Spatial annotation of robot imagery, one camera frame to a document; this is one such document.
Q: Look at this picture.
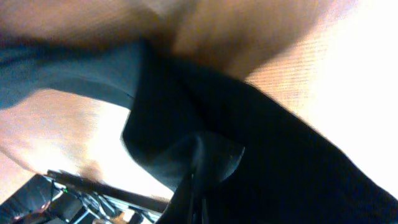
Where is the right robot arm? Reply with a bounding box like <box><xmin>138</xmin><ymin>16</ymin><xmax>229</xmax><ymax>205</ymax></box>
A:
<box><xmin>1</xmin><ymin>129</ymin><xmax>248</xmax><ymax>223</ymax></box>

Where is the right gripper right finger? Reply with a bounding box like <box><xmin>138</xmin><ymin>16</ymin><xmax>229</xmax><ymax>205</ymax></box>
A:
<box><xmin>198</xmin><ymin>134</ymin><xmax>245</xmax><ymax>223</ymax></box>

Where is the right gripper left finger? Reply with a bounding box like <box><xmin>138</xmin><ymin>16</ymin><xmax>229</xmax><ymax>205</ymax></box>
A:
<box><xmin>155</xmin><ymin>132</ymin><xmax>205</xmax><ymax>224</ymax></box>

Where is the black leggings red waistband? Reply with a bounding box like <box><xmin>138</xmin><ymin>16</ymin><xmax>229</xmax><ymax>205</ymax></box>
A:
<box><xmin>1</xmin><ymin>41</ymin><xmax>397</xmax><ymax>223</ymax></box>

